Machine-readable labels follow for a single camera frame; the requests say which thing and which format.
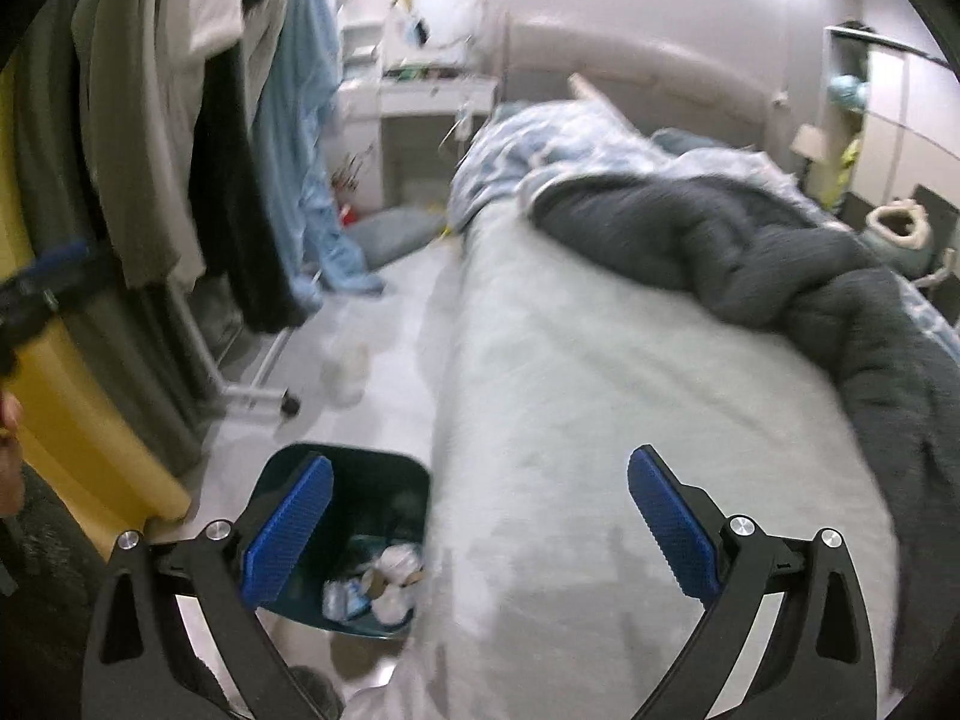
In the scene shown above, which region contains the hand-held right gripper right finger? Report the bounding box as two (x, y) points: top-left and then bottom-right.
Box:
(628, 445), (878, 720)

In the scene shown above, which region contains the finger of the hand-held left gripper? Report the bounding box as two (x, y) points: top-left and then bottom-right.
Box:
(21, 240), (92, 295)

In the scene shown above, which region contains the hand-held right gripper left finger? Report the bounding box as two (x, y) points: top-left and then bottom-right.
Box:
(79, 452), (335, 720)

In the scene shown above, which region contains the blue white tissue packet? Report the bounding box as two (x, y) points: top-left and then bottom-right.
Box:
(322, 577), (368, 620)

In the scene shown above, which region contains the dark teal trash bin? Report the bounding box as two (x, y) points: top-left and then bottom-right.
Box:
(253, 444), (433, 640)

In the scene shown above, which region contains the person's left hand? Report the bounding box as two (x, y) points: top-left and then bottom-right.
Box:
(0, 394), (25, 517)

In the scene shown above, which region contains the grey green hanging garment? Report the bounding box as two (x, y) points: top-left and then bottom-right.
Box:
(15, 0), (203, 466)

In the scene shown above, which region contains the white clothes rack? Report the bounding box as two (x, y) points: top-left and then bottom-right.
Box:
(176, 281), (301, 417)

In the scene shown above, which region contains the yellow garment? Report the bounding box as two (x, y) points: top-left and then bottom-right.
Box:
(0, 52), (192, 541)

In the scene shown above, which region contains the bed with grey sheet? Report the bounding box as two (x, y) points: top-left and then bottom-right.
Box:
(341, 199), (901, 720)

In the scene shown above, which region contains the black hanging garment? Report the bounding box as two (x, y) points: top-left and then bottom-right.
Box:
(187, 0), (323, 335)

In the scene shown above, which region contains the person's dark clothing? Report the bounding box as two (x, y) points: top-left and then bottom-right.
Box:
(0, 465), (110, 720)

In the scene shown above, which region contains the light blue hanging garment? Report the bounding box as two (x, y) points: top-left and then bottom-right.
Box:
(251, 0), (387, 297)

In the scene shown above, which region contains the dark grey fleece blanket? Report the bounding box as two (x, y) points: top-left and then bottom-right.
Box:
(529, 172), (960, 653)

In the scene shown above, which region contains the white dressing table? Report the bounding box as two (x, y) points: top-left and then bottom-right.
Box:
(334, 15), (500, 215)

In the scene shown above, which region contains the blue patterned duvet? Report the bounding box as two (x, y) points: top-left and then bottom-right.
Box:
(448, 97), (960, 361)

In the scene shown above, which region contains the grey padded headboard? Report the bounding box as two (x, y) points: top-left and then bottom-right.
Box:
(499, 15), (792, 181)

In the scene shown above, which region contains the round mirror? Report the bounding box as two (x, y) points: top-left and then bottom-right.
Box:
(386, 0), (485, 53)

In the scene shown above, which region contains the light blue folded bedding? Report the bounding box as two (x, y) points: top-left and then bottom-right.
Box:
(829, 73), (871, 110)

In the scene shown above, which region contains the white wardrobe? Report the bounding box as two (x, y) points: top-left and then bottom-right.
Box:
(821, 22), (960, 226)

